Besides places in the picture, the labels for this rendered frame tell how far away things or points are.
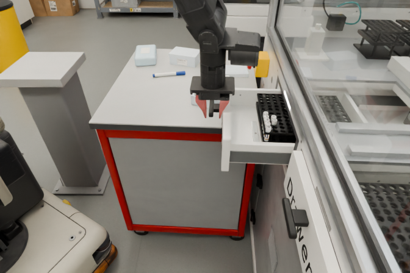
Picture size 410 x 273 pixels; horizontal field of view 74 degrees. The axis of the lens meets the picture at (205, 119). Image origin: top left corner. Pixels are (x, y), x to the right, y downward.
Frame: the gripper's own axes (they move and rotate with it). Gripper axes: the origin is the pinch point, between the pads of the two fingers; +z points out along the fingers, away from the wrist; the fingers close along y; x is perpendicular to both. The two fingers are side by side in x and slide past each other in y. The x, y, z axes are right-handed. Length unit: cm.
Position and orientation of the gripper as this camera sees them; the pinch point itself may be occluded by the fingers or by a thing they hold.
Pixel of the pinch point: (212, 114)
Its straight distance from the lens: 69.2
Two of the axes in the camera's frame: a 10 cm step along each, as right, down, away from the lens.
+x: 0.7, -6.1, 7.9
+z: 0.2, 7.9, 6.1
